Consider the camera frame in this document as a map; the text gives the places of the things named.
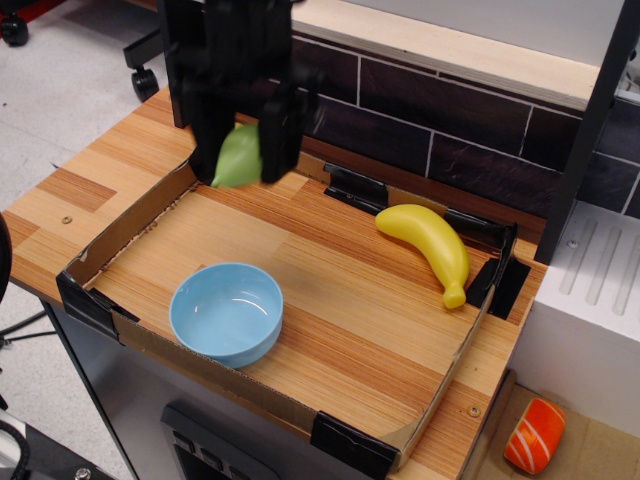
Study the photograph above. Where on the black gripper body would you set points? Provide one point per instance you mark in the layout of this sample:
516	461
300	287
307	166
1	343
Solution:
249	40

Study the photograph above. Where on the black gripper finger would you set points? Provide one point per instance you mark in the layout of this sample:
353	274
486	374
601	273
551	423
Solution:
211	121
280	133

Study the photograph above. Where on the green toy pear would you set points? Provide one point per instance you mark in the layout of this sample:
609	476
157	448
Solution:
239	161

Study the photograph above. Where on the light blue bowl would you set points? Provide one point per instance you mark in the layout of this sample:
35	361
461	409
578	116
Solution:
230	312

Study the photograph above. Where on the black chair caster base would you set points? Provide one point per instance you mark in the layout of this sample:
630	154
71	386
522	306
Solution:
137	54

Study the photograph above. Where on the yellow toy banana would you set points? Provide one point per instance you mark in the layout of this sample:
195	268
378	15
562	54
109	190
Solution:
439	243

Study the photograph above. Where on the black caster wheel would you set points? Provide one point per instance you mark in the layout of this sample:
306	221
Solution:
14	30

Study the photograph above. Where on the cardboard fence with black tape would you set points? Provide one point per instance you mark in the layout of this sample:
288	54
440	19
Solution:
370	369

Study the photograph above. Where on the light wooden shelf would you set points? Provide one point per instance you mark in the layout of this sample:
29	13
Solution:
503	66

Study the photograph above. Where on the black oven control panel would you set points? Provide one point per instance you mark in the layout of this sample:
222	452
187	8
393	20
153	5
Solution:
206	446

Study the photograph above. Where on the white toy sink unit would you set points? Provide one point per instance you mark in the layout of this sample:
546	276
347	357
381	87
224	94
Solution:
580	342

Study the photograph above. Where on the orange salmon sushi toy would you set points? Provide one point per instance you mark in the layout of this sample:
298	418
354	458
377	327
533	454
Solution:
536	436

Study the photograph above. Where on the black left upright post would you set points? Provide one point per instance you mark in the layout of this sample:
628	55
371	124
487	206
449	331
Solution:
181	26

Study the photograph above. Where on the black upright post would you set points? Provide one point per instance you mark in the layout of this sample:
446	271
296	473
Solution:
623	42
181	26

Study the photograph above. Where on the black right upright post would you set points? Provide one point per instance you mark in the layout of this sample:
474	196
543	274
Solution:
623	42

